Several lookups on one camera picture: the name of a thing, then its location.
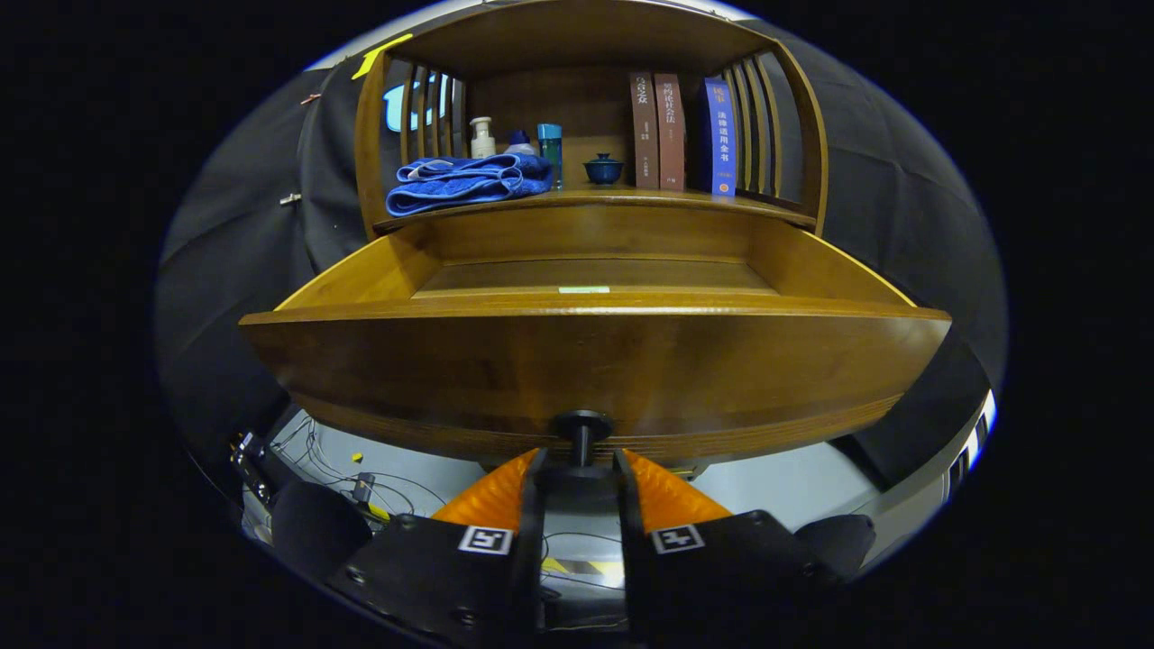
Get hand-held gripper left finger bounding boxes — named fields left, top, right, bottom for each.
left=329, top=448, right=548, bottom=645

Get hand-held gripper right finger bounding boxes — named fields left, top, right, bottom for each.
left=615, top=448, right=839, bottom=645

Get wooden drawer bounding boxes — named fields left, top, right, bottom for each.
left=239, top=203, right=952, bottom=479

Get wooden countertop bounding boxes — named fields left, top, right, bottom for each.
left=374, top=183, right=817, bottom=233

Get wooden cabinet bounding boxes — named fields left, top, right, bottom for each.
left=354, top=0, right=829, bottom=240

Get folded blue towel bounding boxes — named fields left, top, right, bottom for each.
left=386, top=153, right=554, bottom=217

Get teal transparent bottle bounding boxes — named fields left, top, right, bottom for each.
left=538, top=123, right=563, bottom=190

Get dark brown book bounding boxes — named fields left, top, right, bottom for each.
left=629, top=72, right=660, bottom=190

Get blue book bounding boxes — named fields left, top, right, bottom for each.
left=699, top=77, right=737, bottom=197

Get light brown book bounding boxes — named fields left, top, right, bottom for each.
left=654, top=73, right=686, bottom=191

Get thin floor cables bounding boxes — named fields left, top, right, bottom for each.
left=261, top=410, right=452, bottom=524

